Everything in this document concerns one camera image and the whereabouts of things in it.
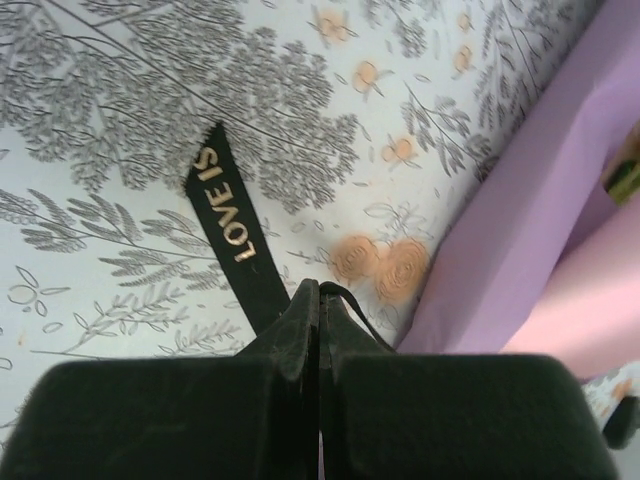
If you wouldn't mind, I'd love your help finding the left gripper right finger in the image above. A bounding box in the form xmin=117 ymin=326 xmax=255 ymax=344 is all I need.
xmin=319 ymin=293 xmax=621 ymax=480

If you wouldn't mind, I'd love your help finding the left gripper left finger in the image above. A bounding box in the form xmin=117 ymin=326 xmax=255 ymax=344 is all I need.
xmin=0 ymin=277 xmax=321 ymax=480

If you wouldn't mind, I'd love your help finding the pink and purple wrapping paper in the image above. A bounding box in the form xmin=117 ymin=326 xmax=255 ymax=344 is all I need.
xmin=394 ymin=0 xmax=640 ymax=381

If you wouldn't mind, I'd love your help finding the black ribbon with gold lettering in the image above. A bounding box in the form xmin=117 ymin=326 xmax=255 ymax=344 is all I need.
xmin=179 ymin=119 xmax=396 ymax=351

